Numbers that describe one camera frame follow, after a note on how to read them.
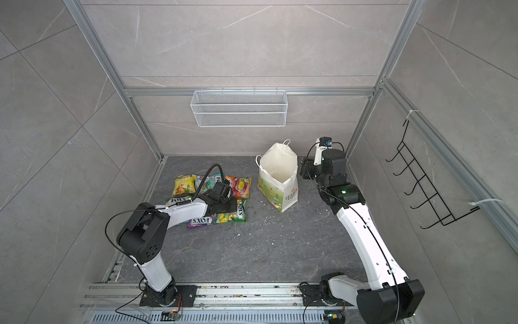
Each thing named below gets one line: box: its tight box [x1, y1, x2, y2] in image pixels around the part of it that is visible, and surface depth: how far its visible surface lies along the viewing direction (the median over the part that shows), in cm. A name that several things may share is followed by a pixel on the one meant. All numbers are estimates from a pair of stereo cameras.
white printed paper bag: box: [254, 139, 299, 213], surface depth 89 cm
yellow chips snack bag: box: [171, 174, 197, 197], surface depth 103 cm
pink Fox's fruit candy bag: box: [224, 174, 253, 200], surface depth 105 cm
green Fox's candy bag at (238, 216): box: [214, 199, 247, 224], surface depth 92 cm
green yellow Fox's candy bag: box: [165, 191, 198, 206], surface depth 102 cm
